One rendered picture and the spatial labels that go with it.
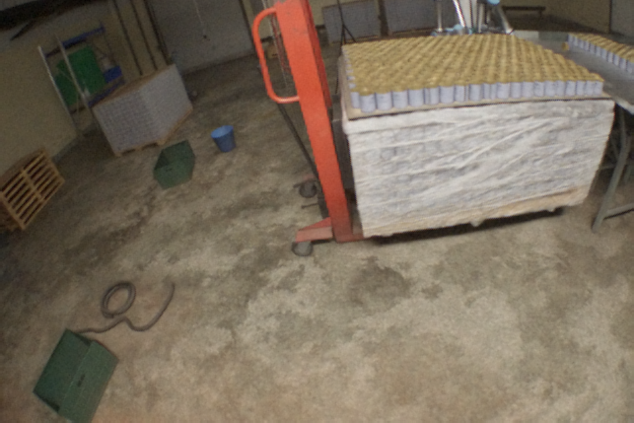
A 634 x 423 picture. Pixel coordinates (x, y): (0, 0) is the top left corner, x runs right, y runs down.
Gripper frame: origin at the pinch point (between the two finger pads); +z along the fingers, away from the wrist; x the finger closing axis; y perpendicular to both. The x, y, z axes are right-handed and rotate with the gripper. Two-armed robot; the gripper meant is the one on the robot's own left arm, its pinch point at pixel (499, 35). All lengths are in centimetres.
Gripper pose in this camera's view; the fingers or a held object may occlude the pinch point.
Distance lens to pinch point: 271.3
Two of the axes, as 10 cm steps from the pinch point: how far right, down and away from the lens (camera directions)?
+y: 1.8, 7.9, 5.8
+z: -0.5, 6.0, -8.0
